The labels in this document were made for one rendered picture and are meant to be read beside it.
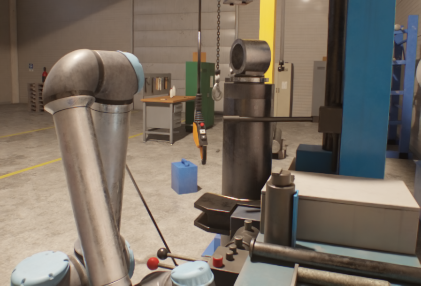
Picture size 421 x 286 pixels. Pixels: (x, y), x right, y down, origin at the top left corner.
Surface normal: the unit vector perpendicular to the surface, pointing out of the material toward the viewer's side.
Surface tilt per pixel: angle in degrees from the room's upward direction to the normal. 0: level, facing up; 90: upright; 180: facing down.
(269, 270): 0
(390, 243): 90
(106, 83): 115
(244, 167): 90
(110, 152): 99
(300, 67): 90
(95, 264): 78
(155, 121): 90
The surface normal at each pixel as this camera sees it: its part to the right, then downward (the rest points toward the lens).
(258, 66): 0.36, 0.61
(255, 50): 0.40, -0.23
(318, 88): -0.31, 0.10
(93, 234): 0.13, -0.16
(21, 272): -0.04, -0.98
